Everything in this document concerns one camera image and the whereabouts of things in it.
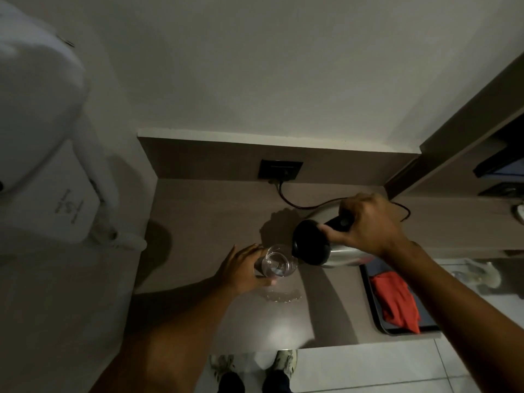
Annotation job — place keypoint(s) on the person's leg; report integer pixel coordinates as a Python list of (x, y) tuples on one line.
[(231, 384), (277, 383)]

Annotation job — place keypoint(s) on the small white object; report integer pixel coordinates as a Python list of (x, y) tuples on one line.
[(520, 212)]

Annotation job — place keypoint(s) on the person's left forearm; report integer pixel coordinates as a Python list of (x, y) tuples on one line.
[(163, 343)]

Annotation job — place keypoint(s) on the person's right thumb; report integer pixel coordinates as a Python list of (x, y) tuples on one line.
[(333, 232)]

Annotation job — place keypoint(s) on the white wall appliance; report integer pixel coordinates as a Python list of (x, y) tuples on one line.
[(32, 98)]

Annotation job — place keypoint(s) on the person's left shoe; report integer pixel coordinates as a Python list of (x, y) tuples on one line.
[(221, 364)]

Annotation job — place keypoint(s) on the white panel with handwriting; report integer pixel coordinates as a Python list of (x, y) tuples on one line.
[(53, 200)]

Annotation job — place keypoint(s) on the person's right shoe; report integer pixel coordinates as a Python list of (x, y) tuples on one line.
[(285, 361)]

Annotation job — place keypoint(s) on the clear drinking glass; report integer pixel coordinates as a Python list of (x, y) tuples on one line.
[(279, 263)]

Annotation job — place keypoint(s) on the person's right leg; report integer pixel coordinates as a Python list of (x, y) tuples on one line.
[(277, 383)]

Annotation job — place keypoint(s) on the person's left hand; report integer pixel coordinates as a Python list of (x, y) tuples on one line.
[(235, 272)]

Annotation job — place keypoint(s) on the person's shoe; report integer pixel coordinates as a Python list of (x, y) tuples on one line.
[(221, 364), (285, 361)]

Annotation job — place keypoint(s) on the person's right forearm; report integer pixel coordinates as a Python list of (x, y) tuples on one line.
[(458, 315)]

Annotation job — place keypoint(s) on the steel kettle with black lid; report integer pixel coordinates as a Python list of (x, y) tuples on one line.
[(346, 256)]

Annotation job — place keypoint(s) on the person's left leg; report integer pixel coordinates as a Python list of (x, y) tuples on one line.
[(231, 384)]

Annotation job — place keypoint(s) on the black device on shelf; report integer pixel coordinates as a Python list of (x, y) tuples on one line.
[(501, 157)]

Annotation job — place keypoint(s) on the red cloth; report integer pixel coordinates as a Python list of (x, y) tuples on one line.
[(395, 298)]

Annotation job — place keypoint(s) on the black tray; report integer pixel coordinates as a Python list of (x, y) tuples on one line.
[(374, 313)]

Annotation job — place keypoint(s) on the person's left thumb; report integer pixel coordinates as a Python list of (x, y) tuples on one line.
[(265, 282)]

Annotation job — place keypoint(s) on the clear plastic bag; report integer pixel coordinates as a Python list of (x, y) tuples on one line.
[(481, 274)]

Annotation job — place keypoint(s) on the brown wooden shelf unit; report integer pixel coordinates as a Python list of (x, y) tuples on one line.
[(458, 167)]

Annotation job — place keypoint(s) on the person's right hand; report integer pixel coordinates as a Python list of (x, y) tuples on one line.
[(374, 229)]

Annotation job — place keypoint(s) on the black wall socket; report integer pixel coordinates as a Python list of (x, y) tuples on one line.
[(281, 169)]

